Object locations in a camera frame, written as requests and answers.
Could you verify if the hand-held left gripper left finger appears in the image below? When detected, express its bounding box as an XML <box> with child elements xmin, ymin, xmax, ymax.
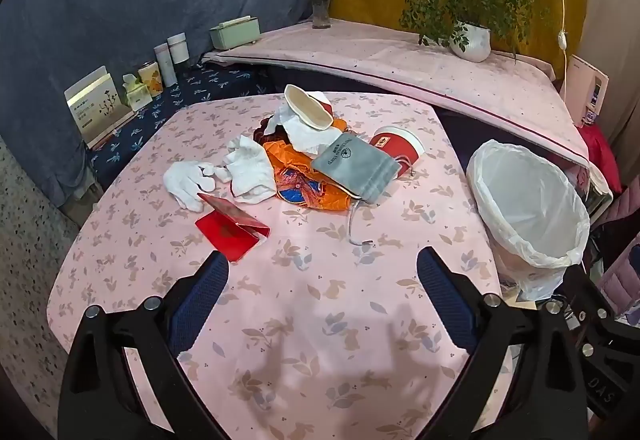
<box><xmin>57</xmin><ymin>250</ymin><xmax>231</xmax><ymax>440</ymax></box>

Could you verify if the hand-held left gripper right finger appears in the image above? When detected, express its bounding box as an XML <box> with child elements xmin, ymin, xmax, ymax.
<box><xmin>416</xmin><ymin>246</ymin><xmax>588</xmax><ymax>440</ymax></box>

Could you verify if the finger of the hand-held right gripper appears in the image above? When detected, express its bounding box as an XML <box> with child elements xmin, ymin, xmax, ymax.
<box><xmin>564</xmin><ymin>266</ymin><xmax>621</xmax><ymax>417</ymax></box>

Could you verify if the bin with white plastic liner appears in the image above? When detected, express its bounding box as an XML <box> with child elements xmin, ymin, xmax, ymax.
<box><xmin>466</xmin><ymin>139</ymin><xmax>592</xmax><ymax>302</ymax></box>

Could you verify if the red paper cup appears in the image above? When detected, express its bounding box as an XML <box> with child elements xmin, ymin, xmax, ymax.
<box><xmin>370</xmin><ymin>125</ymin><xmax>426</xmax><ymax>178</ymax></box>

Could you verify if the cream paper bowl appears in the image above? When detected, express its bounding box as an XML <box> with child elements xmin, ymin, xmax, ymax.
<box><xmin>284</xmin><ymin>84</ymin><xmax>335</xmax><ymax>132</ymax></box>

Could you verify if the red envelope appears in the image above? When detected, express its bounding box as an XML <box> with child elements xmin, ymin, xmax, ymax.
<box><xmin>195</xmin><ymin>193</ymin><xmax>272</xmax><ymax>263</ymax></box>

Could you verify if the purple puffer jacket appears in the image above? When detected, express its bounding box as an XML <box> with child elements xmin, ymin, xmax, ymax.
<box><xmin>597</xmin><ymin>230</ymin><xmax>640</xmax><ymax>321</ymax></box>

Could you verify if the pink floral tablecloth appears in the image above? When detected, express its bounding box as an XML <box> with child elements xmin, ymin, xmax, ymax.
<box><xmin>46</xmin><ymin>92</ymin><xmax>503</xmax><ymax>440</ymax></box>

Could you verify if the white cotton glove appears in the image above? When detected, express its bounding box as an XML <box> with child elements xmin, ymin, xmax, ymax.
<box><xmin>215</xmin><ymin>134</ymin><xmax>278</xmax><ymax>205</ymax></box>
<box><xmin>163</xmin><ymin>160</ymin><xmax>231</xmax><ymax>212</ymax></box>

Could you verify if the orange printed bag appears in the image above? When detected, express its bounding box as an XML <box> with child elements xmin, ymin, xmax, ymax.
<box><xmin>262</xmin><ymin>117</ymin><xmax>363</xmax><ymax>212</ymax></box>

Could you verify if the dark red scrunchie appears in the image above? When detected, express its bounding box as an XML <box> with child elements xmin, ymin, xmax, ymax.
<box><xmin>252</xmin><ymin>117</ymin><xmax>291</xmax><ymax>148</ymax></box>

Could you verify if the navy floral cloth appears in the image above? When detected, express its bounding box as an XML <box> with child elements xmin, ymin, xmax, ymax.
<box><xmin>85</xmin><ymin>62</ymin><xmax>273</xmax><ymax>181</ymax></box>

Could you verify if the red cloth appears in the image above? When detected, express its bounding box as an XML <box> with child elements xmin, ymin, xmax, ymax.
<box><xmin>580</xmin><ymin>124</ymin><xmax>623</xmax><ymax>196</ymax></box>

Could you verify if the small green tissue pack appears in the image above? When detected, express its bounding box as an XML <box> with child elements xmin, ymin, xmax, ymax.
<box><xmin>121</xmin><ymin>74</ymin><xmax>152</xmax><ymax>112</ymax></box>

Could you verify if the orange printed can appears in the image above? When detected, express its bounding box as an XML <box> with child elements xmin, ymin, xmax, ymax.
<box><xmin>137</xmin><ymin>62</ymin><xmax>164</xmax><ymax>97</ymax></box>

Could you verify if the tall white tumbler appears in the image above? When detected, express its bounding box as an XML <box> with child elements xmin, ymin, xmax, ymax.
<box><xmin>153</xmin><ymin>44</ymin><xmax>179</xmax><ymax>88</ymax></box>

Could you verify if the pink dotted cloth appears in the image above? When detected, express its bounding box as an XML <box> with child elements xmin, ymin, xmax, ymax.
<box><xmin>201</xmin><ymin>17</ymin><xmax>591</xmax><ymax>171</ymax></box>

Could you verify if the short white tumbler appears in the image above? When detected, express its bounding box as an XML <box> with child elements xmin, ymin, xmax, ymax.
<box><xmin>167</xmin><ymin>34</ymin><xmax>191</xmax><ymax>70</ymax></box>

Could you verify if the pale green tissue box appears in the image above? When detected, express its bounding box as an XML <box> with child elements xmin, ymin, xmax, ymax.
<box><xmin>209</xmin><ymin>14</ymin><xmax>264</xmax><ymax>51</ymax></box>

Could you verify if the beige draped cloth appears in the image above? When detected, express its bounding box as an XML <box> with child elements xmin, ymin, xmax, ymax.
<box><xmin>582</xmin><ymin>0</ymin><xmax>640</xmax><ymax>86</ymax></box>

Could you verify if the grey drawstring pouch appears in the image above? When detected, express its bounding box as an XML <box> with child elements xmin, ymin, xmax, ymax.
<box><xmin>311</xmin><ymin>134</ymin><xmax>401</xmax><ymax>248</ymax></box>

